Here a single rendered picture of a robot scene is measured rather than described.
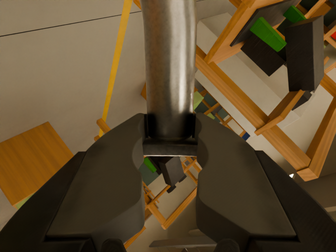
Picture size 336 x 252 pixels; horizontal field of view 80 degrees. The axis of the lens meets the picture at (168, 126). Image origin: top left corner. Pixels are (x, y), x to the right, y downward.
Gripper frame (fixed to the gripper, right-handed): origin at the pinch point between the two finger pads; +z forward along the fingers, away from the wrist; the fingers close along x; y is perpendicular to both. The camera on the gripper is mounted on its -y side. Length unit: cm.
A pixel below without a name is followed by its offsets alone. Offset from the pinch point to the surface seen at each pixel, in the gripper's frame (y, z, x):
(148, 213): 869, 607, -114
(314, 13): 17, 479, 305
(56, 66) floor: 39, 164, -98
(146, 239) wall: 920, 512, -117
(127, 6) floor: -4, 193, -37
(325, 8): 7, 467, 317
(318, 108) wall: 244, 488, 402
